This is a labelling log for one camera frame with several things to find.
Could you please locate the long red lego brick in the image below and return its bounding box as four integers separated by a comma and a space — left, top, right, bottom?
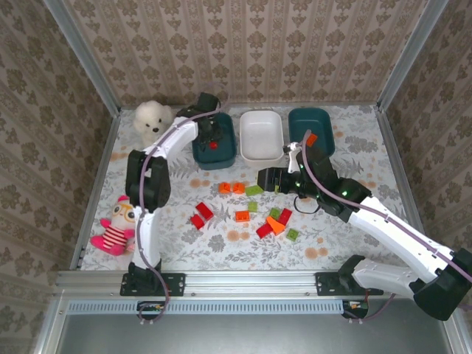
195, 201, 215, 221

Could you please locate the teal bin with red bricks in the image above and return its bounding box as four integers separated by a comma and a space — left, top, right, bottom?
191, 112, 237, 170

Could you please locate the white plastic bin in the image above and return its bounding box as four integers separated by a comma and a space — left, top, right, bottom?
238, 109, 285, 167

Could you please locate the white plush bear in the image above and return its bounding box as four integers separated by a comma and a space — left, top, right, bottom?
132, 100, 178, 147

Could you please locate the teal bin with orange bricks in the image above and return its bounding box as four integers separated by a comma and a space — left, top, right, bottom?
288, 107, 336, 164

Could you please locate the floral table cover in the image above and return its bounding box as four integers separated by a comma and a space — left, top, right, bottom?
79, 105, 412, 272

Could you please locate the pink striped plush doll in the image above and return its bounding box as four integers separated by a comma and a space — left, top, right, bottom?
90, 195, 137, 256

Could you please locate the black looped gripper cable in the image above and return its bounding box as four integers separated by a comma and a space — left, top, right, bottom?
293, 194, 326, 215

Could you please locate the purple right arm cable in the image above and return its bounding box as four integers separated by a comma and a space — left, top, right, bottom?
300, 129, 472, 324

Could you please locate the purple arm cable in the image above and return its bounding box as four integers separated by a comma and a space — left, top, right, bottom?
134, 83, 230, 326
300, 129, 472, 324

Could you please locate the aluminium side rail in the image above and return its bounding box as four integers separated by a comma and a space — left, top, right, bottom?
69, 110, 122, 272
372, 105, 425, 229

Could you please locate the aluminium back rail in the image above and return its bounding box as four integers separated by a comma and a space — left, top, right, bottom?
118, 101, 381, 110

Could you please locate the aluminium front rail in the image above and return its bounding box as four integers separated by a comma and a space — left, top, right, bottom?
55, 270, 420, 298

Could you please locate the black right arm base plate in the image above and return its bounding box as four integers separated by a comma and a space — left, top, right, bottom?
315, 272, 384, 297

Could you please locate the grey slotted cable duct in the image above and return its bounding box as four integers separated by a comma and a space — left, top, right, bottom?
67, 299, 347, 316

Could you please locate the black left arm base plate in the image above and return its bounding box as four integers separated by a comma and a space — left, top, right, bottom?
119, 272, 186, 298

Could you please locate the aluminium corner post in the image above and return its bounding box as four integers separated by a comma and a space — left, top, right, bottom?
376, 0, 450, 111
43, 0, 122, 116

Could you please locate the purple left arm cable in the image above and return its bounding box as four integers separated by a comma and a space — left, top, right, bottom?
134, 83, 230, 326

